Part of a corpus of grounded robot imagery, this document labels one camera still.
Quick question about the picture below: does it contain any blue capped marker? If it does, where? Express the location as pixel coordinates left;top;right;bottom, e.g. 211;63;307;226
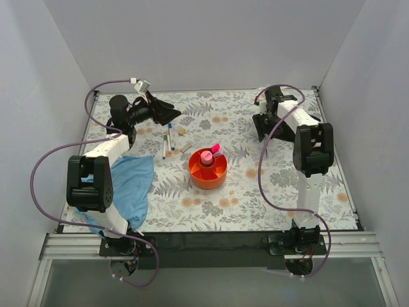
168;123;176;151

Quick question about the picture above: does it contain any light purple marker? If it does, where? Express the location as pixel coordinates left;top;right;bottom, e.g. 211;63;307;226
213;150;224;157

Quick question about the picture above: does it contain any pink capped glue bottle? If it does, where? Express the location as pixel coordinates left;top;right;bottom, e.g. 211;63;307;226
200;150;214;167

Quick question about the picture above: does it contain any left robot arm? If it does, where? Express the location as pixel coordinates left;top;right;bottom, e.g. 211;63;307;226
66;93;181;256

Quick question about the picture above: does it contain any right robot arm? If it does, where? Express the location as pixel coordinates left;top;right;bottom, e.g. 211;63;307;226
252;84;334;255

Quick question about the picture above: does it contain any orange capped marker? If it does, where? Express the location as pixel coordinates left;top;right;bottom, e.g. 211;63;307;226
166;129;171;153

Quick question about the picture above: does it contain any green capped marker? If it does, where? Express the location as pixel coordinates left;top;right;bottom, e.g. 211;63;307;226
162;135;167;160

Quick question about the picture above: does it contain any black folded cloth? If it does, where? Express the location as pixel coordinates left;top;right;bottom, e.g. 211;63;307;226
271;116;321;143

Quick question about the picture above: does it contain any small tan eraser block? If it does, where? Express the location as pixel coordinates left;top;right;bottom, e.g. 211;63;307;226
178;128;186;136

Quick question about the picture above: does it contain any light blue cloth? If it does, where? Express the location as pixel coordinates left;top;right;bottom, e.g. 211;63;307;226
66;155;154;236

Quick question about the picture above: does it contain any orange round divided organizer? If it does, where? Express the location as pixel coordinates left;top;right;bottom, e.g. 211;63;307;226
188;148;228;190

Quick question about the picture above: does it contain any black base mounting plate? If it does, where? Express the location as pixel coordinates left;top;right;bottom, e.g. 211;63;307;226
98;232;327;269

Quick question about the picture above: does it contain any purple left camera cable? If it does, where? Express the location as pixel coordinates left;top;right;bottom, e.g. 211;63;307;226
30;77;160;287

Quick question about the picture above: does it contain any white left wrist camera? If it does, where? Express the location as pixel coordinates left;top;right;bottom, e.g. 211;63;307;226
134;79;151;94

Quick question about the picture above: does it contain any aluminium front rail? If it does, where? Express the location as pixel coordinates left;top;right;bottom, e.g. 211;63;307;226
40;231;383;260

